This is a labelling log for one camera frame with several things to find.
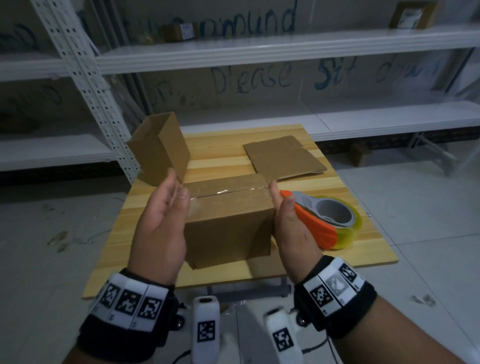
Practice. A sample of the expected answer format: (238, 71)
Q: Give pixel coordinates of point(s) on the person's left hand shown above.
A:
(157, 236)

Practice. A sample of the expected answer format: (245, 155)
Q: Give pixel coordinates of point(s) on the person's right hand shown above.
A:
(296, 247)

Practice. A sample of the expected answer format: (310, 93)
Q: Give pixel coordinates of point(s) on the orange tape dispenser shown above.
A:
(322, 232)

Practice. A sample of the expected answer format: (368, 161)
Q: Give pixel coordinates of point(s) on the yellowish clear tape roll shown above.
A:
(352, 230)

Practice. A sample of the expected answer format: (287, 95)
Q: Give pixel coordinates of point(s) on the brown cardboard box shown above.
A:
(285, 157)
(157, 153)
(228, 232)

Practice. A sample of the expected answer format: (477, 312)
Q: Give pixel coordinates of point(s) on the person's left forearm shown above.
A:
(108, 356)

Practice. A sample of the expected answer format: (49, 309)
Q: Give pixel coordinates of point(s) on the person's right forearm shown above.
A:
(390, 337)

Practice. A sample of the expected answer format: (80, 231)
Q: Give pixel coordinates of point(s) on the small box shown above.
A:
(180, 32)

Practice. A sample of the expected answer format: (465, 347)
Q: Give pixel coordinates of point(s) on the black wristband with markers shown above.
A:
(123, 318)
(337, 300)

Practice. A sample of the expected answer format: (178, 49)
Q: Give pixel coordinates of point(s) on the clear crumpled plastic scrap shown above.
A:
(423, 300)
(229, 309)

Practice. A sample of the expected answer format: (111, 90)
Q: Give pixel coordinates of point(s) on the small brown carton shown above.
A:
(360, 155)

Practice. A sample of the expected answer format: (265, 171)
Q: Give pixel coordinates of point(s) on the white metal shelving unit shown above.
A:
(30, 67)
(262, 48)

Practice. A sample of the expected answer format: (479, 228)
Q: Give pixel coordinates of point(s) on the brown package with white label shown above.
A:
(412, 15)

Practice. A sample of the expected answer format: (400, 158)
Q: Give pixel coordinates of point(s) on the grey metal table frame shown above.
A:
(255, 290)

